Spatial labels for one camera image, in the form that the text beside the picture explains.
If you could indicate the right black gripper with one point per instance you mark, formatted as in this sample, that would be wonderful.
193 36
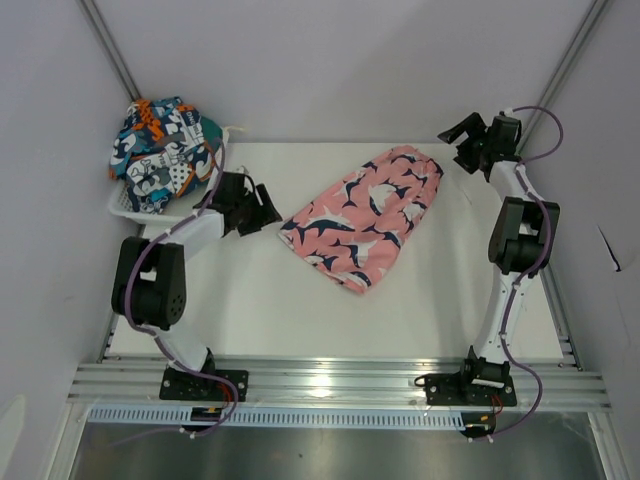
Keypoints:
474 128

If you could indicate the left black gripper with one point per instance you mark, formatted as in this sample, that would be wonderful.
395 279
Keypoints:
265 214

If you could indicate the pink shark print shorts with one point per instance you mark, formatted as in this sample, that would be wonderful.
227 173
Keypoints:
355 230

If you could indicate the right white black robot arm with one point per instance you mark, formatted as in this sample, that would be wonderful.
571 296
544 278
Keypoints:
519 246

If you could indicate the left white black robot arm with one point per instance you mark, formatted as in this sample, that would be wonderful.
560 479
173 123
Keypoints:
150 286

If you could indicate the blue patterned shorts pile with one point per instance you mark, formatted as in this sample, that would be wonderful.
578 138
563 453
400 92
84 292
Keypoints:
159 118

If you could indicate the white plastic basket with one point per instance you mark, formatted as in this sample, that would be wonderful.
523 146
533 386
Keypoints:
159 183

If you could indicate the right aluminium frame post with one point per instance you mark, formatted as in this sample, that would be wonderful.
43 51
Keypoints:
585 31

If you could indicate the aluminium frame post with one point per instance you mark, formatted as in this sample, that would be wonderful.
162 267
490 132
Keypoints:
585 31
107 42

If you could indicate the aluminium mounting rail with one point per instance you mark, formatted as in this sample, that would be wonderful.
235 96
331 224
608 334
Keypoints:
327 382

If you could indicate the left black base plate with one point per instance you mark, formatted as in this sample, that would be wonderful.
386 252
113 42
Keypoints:
181 386

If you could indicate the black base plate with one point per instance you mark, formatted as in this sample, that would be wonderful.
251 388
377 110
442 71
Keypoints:
443 389
181 386

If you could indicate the slotted white cable duct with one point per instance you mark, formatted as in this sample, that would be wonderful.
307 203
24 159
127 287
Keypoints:
279 417

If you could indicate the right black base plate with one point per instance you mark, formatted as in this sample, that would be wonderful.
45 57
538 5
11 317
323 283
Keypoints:
443 389

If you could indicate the left aluminium frame post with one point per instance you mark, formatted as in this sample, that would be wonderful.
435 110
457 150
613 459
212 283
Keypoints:
107 42

